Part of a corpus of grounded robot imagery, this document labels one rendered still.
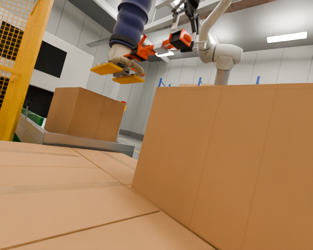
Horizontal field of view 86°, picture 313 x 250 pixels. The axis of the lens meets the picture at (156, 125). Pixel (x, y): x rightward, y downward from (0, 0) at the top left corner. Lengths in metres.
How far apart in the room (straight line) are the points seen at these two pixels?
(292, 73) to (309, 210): 9.70
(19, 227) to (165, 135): 0.41
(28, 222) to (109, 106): 1.08
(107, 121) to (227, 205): 1.13
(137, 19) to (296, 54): 9.48
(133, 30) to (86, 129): 0.79
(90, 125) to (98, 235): 1.02
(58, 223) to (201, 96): 0.47
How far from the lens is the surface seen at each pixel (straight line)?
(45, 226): 0.43
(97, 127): 1.38
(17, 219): 0.45
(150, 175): 0.60
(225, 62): 1.42
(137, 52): 1.12
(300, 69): 10.12
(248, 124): 0.45
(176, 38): 0.90
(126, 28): 1.37
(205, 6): 3.66
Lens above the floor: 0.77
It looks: 3 degrees up
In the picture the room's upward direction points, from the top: 14 degrees clockwise
